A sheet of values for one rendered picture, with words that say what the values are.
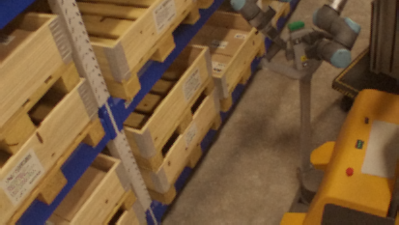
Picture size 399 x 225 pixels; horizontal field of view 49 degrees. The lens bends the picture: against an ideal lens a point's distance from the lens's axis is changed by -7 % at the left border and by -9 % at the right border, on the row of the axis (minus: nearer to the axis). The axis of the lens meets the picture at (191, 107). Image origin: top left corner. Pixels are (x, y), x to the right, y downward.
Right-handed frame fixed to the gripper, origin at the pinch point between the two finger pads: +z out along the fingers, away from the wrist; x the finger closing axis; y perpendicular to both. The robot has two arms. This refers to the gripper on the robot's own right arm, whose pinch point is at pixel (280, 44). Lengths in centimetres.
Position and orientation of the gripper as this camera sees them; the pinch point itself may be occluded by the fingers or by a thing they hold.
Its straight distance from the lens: 229.4
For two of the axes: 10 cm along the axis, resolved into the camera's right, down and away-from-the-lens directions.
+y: -6.9, 7.2, 1.1
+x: 2.6, 3.8, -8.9
